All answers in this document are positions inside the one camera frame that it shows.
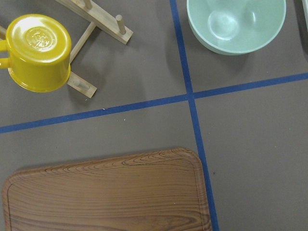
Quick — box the wooden cutting board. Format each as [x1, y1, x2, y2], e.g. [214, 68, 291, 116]
[2, 148, 213, 231]

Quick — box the wooden dish rack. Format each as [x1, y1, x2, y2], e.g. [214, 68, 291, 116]
[0, 0, 133, 98]

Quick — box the cream bear tray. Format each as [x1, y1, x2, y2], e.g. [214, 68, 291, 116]
[301, 0, 308, 52]

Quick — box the green ceramic bowl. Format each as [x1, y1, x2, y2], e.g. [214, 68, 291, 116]
[186, 0, 286, 55]

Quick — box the yellow mug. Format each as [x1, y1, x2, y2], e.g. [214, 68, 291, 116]
[0, 14, 72, 93]

